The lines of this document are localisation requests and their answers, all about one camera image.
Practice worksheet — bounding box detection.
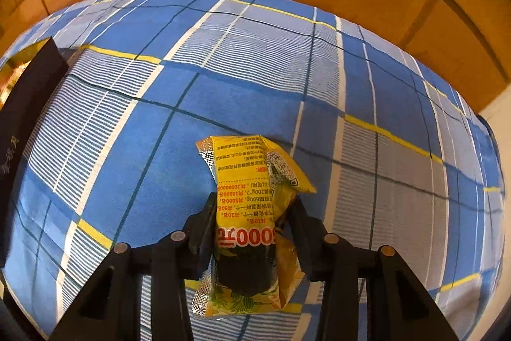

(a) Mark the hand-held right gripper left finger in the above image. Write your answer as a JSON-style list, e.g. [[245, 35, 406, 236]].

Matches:
[[48, 191, 218, 341]]

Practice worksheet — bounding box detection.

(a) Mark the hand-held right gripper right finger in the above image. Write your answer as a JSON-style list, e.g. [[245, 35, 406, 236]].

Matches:
[[289, 197, 460, 341]]

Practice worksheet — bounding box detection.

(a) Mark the yellow snack packet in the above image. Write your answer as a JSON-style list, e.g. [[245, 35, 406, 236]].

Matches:
[[191, 134, 318, 320]]

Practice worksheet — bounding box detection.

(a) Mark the black box with gold inside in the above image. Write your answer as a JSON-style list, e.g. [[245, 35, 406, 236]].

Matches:
[[0, 37, 70, 270]]

